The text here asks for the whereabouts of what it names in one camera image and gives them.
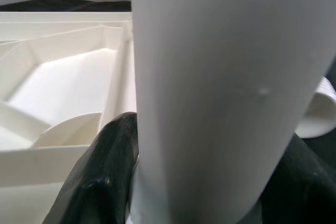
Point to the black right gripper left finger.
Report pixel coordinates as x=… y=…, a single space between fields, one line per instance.
x=99 y=182

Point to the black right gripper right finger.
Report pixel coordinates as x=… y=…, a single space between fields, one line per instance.
x=307 y=195

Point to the white plastic table leg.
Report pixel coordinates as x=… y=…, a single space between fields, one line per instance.
x=210 y=77
x=320 y=119

